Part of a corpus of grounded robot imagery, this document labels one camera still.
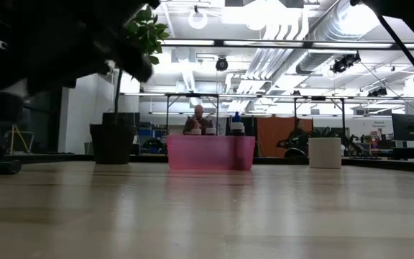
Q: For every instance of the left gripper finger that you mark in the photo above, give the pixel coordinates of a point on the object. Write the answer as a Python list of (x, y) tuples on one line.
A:
[(59, 83)]

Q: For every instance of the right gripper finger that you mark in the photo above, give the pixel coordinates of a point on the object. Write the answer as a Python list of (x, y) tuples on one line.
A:
[(25, 77)]

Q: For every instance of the large blue-capped dye bottle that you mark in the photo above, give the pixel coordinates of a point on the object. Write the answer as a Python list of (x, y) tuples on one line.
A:
[(237, 126)]

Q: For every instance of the leafy tree in black pot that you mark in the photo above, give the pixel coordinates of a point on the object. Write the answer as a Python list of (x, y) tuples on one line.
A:
[(113, 140)]

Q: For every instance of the round white ceiling lamp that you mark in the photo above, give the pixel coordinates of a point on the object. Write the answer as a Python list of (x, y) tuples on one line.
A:
[(189, 19)]

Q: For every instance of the person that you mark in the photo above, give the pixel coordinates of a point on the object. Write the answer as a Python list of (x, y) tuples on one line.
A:
[(198, 111), (299, 126)]

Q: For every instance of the pink plastic tray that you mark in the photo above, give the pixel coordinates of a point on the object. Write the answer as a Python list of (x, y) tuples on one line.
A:
[(210, 153)]

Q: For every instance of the orange partition screen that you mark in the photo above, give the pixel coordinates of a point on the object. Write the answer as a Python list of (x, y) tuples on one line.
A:
[(271, 136)]

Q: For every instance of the black ceiling spotlight cluster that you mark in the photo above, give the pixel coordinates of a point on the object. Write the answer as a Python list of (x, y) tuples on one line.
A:
[(377, 92), (345, 62)]

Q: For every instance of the succulent in white pot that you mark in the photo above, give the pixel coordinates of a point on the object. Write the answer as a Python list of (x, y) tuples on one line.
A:
[(325, 153)]

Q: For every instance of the black computer monitor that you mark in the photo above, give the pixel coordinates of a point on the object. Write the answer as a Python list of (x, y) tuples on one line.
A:
[(408, 127)]

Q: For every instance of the black office desk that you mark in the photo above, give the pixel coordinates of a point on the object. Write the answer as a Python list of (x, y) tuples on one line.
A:
[(408, 154)]

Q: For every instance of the long black light rail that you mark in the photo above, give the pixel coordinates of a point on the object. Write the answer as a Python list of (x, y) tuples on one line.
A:
[(300, 44)]

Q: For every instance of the silver ventilation duct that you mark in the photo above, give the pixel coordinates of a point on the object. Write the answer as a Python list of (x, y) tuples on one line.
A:
[(322, 43)]

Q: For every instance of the black metal stand frame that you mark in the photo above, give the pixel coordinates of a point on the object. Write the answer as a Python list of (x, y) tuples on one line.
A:
[(318, 98)]

